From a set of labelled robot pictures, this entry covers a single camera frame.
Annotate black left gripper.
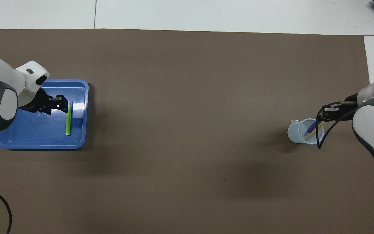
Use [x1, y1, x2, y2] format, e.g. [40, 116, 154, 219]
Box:
[18, 88, 69, 115]

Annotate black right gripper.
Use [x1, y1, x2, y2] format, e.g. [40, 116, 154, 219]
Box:
[323, 93, 359, 123]

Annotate green highlighter pen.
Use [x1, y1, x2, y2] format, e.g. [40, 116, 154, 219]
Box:
[65, 101, 73, 136]

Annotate yellow highlighter pen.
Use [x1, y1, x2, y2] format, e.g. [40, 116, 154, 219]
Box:
[305, 123, 323, 141]

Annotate blue plastic tray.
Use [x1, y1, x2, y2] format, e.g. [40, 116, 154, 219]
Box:
[0, 79, 89, 150]

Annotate clear plastic cup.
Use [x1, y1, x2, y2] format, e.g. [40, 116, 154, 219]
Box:
[287, 118, 324, 145]

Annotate brown table mat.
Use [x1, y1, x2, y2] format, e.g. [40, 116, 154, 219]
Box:
[0, 29, 374, 234]

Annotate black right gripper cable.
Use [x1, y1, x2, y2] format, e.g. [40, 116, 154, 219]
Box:
[316, 101, 358, 150]

